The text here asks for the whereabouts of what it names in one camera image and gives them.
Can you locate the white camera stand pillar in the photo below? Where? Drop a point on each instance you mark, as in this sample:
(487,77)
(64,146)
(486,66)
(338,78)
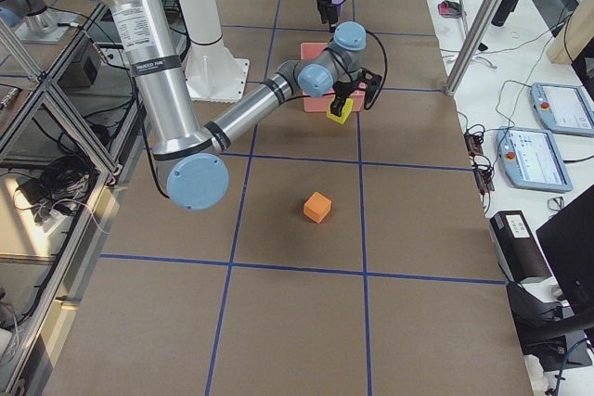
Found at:
(211,71)

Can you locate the teach pendant tablet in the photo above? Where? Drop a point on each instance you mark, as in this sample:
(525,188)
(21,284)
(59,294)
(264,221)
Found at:
(563,109)
(532,160)

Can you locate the black power adapter box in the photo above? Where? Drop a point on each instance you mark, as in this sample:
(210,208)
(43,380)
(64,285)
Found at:
(517,250)

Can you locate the orange foam block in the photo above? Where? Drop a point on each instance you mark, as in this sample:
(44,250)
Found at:
(317,207)

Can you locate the yellow foam block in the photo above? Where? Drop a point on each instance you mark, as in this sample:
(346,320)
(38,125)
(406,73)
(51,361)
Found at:
(341,119)

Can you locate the far teach pendant tablet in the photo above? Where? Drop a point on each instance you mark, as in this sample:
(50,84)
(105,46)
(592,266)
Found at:
(563,109)

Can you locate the aluminium rod on table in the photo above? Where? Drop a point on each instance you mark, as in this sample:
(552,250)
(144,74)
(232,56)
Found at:
(463,17)

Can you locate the black monitor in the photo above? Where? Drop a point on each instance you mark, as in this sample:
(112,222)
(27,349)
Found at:
(567,243)

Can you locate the grey pink pouch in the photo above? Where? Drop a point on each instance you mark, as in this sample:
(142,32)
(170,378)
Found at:
(449,9)

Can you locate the aluminium frame post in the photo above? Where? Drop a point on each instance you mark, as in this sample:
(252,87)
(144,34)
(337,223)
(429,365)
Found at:
(475,36)

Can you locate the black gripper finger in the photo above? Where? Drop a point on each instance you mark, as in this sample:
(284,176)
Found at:
(322,10)
(372,91)
(333,17)
(339,106)

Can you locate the purple foam block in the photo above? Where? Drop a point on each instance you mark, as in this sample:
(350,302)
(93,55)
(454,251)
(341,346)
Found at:
(337,6)

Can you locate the near teach pendant tablet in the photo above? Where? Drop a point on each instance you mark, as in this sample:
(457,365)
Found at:
(532,160)

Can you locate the black water bottle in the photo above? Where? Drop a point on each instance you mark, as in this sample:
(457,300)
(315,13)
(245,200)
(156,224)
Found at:
(503,12)

